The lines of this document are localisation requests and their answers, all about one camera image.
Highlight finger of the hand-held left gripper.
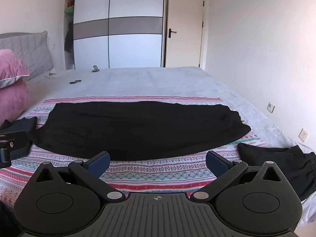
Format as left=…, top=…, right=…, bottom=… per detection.
left=0, top=131, right=26, bottom=168

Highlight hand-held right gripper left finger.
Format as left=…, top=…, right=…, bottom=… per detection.
left=32, top=151, right=126, bottom=201

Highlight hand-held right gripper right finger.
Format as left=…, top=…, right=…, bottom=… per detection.
left=190, top=150, right=283, bottom=201

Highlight black pants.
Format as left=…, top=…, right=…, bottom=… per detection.
left=32, top=101, right=252, bottom=161

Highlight dark folded pants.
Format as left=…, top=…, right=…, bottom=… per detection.
left=0, top=117, right=38, bottom=159

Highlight patterned striped blanket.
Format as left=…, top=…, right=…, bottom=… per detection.
left=0, top=96, right=269, bottom=208

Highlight crumpled black garment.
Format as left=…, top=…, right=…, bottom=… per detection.
left=237, top=143, right=316, bottom=200

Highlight pink pillow with grey trim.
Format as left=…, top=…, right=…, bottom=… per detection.
left=0, top=49, right=31, bottom=89

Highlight dark cloth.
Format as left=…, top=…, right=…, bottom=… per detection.
left=0, top=200, right=21, bottom=237

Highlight grey quilted pillow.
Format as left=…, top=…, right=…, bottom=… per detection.
left=0, top=31, right=54, bottom=82

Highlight dark hanging garment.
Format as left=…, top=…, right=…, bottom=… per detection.
left=64, top=21, right=74, bottom=53

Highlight white door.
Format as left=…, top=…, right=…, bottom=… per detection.
left=164, top=0, right=205, bottom=68

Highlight white and grey wardrobe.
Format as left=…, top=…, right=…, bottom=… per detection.
left=65, top=0, right=165, bottom=70

